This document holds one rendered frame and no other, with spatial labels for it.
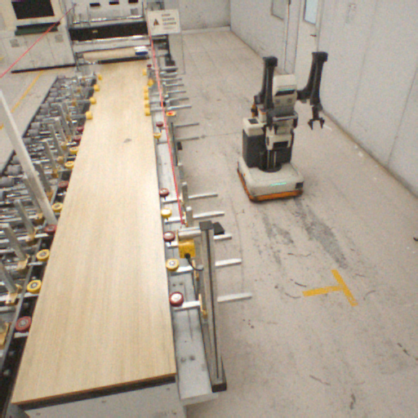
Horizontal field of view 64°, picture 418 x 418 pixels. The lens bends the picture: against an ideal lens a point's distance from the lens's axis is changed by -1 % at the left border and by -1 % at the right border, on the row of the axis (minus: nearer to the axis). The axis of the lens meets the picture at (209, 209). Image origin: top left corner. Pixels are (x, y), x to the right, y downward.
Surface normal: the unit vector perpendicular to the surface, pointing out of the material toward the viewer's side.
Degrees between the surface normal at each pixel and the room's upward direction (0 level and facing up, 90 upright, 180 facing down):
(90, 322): 0
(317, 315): 0
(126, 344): 0
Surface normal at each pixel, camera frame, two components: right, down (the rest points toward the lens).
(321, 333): -0.05, -0.78
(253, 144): 0.17, 0.61
